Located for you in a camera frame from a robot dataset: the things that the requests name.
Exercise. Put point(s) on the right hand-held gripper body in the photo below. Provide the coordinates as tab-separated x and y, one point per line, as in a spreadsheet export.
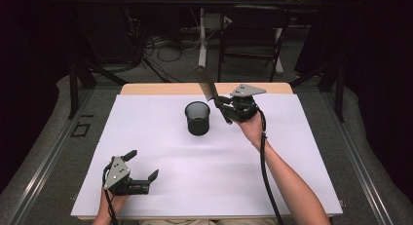
243	108

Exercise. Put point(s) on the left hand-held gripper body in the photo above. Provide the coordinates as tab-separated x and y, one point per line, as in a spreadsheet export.
117	173

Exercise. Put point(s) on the black mesh pen cup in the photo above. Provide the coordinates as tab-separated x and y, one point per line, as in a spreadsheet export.
198	126

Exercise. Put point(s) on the person's right hand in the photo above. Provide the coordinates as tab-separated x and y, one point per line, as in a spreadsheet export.
253	129

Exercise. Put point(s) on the person's left hand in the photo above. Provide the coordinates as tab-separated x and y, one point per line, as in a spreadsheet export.
112	204

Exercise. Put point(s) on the white table mat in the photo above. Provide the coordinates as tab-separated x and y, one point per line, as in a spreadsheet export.
195	173

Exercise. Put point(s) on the light wooden table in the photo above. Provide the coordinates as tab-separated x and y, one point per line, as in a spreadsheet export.
156	88

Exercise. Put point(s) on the person's beige trousers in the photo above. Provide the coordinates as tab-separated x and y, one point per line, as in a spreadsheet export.
207	222

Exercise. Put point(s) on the white control box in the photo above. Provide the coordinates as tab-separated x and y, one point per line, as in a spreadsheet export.
214	22

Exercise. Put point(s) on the black folding chair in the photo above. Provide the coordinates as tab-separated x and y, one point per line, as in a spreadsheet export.
253	17

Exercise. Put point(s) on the aluminium floor rail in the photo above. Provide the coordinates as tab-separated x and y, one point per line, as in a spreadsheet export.
357	166
48	157

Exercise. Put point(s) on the black metal frame stand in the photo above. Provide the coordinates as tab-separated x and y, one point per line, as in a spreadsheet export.
74	88
339	95

